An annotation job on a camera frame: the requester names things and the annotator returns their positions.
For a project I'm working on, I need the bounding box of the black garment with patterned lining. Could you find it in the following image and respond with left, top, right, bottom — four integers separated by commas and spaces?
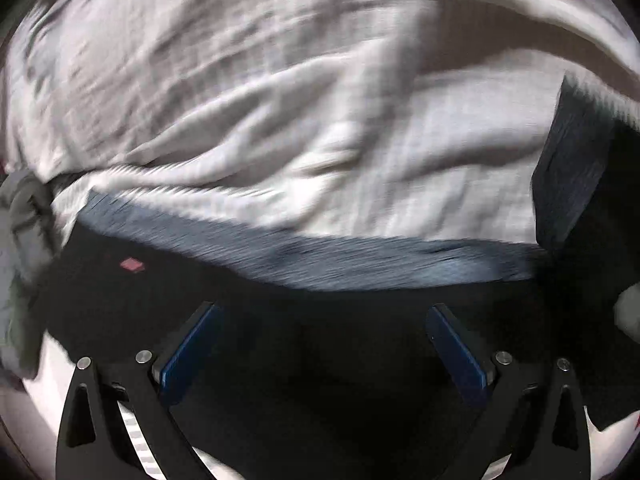
39, 81, 639, 479

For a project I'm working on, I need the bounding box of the grey padded jacket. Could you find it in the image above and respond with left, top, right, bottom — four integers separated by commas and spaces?
1, 170, 58, 380

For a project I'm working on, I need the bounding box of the grey striped bed sheet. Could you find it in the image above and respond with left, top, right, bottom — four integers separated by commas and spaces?
1, 0, 639, 243

